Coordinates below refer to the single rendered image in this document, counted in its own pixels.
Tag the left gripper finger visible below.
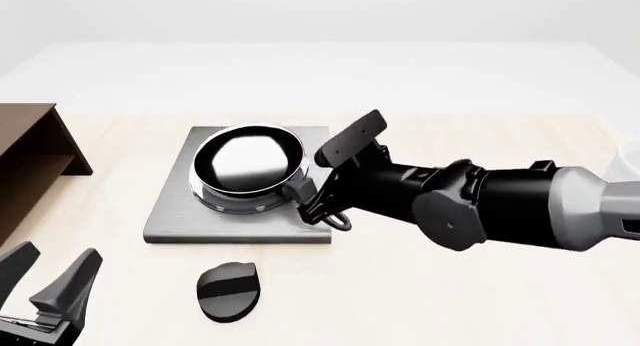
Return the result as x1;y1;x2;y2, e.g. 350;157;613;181
28;247;104;327
0;241;42;299

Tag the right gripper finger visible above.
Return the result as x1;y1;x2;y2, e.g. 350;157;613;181
302;202;351;226
298;171;344;214

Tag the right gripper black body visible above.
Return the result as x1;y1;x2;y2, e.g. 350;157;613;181
327;141;419;215

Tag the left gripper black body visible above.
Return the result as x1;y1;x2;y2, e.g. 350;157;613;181
0;310;85;346

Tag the black frying pan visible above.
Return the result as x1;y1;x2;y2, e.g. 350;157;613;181
187;122;352;233

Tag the flat grey stove plate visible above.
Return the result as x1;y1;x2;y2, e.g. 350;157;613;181
143;125;334;245

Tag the brown wooden cabinet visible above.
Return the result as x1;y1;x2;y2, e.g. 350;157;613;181
0;103;95;250

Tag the translucent white container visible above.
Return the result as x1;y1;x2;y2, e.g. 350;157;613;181
602;137;640;184

